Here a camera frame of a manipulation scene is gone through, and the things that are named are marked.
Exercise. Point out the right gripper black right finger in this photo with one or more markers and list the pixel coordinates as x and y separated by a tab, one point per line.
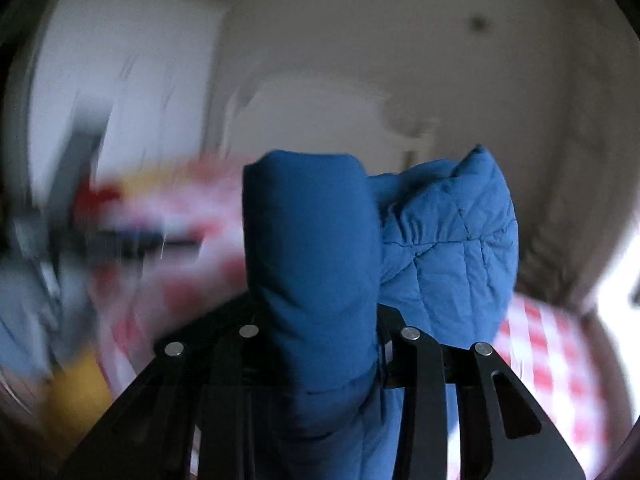
504	432

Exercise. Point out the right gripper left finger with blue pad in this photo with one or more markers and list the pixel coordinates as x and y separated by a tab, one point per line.
188	414

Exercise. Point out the blue quilted puffer jacket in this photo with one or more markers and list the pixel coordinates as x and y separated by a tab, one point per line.
325	246

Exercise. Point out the pink white checkered bed sheet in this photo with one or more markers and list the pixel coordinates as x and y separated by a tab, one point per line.
545	347

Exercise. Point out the white wardrobe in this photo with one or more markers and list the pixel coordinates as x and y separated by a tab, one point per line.
147	61

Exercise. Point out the white wooden headboard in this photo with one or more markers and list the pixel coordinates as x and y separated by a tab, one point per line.
323	115

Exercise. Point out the patterned beige curtain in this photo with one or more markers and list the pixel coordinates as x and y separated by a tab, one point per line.
593	191

